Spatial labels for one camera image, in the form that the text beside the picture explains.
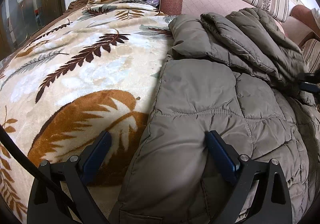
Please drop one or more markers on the purple shiny cloth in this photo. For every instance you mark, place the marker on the purple shiny cloth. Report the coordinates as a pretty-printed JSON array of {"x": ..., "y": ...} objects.
[{"x": 153, "y": 1}]

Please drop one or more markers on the pink brown sofa armrest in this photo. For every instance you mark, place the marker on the pink brown sofa armrest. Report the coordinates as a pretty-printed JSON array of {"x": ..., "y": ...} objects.
[{"x": 301, "y": 15}]

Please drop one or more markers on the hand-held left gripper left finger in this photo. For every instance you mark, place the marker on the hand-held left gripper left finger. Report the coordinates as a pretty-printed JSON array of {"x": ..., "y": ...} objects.
[{"x": 97, "y": 154}]

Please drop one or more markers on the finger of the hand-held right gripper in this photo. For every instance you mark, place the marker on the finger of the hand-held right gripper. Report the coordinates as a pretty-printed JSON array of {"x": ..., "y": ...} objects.
[{"x": 311, "y": 85}]

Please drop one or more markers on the striped floral sofa cushion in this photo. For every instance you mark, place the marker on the striped floral sofa cushion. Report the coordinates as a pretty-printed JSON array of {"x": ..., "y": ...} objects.
[{"x": 312, "y": 51}]

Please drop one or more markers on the glass door wooden cabinet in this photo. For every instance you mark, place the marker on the glass door wooden cabinet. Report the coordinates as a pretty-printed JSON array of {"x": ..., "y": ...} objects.
[{"x": 25, "y": 8}]

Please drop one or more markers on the leaf print fleece blanket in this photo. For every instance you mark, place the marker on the leaf print fleece blanket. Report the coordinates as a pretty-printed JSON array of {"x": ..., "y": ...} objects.
[{"x": 87, "y": 63}]

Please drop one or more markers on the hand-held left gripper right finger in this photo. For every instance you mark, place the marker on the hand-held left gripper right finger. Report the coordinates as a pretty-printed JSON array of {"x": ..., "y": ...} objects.
[{"x": 221, "y": 157}]

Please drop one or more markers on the olive quilted hooded jacket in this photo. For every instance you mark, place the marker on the olive quilted hooded jacket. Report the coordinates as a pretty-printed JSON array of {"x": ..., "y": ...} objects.
[{"x": 200, "y": 94}]

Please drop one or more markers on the cream cloth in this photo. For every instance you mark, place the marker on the cream cloth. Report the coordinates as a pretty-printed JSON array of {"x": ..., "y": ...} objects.
[{"x": 316, "y": 15}]

